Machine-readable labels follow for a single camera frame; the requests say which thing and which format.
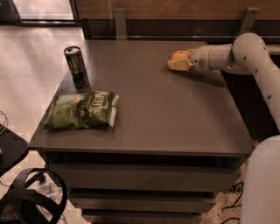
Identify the grey drawer cabinet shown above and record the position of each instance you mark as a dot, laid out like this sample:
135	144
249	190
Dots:
178	139

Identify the green jalapeno chip bag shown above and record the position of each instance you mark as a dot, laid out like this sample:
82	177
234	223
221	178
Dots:
82	111

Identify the left metal bracket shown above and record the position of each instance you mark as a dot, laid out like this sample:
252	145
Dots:
120	24

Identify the black side table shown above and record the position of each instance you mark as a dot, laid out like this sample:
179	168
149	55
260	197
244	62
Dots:
13	149

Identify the orange fruit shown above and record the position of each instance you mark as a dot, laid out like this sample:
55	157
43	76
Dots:
179	55

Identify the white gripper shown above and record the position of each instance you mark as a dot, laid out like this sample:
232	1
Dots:
199	59

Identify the dark energy drink can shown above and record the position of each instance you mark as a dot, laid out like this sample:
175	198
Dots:
76	66

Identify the right metal bracket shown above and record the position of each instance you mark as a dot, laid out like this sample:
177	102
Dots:
248	20

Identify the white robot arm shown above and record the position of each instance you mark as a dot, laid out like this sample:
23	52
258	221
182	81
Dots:
248	55

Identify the black round stool frame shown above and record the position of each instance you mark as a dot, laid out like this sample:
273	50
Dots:
21	205

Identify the metal bracket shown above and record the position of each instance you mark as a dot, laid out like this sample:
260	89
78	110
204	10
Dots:
120	24
248	20

